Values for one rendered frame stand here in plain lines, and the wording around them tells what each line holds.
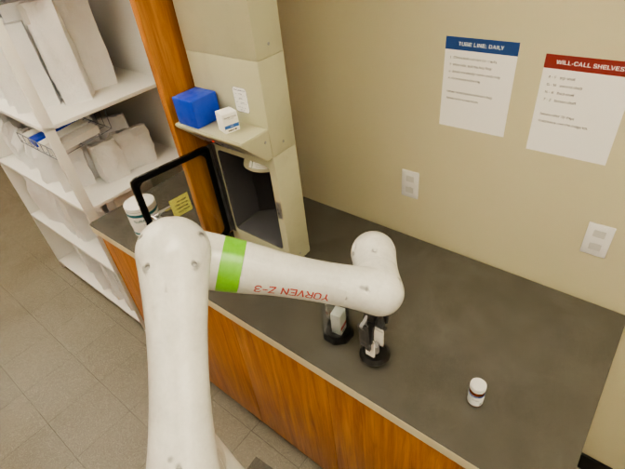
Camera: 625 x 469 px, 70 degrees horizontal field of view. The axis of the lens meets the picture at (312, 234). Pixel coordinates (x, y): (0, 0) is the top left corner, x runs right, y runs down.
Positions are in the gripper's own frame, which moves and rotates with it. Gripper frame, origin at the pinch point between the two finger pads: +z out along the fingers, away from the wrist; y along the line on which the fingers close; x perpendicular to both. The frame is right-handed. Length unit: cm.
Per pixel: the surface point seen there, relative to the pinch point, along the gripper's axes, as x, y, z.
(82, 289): -236, 9, 102
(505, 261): 17, -60, 6
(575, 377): 49, -26, 7
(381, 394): 8.1, 9.1, 7.4
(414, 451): 19.5, 9.7, 26.1
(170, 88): -85, -12, -58
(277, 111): -48, -22, -53
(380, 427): 8.1, 9.7, 24.8
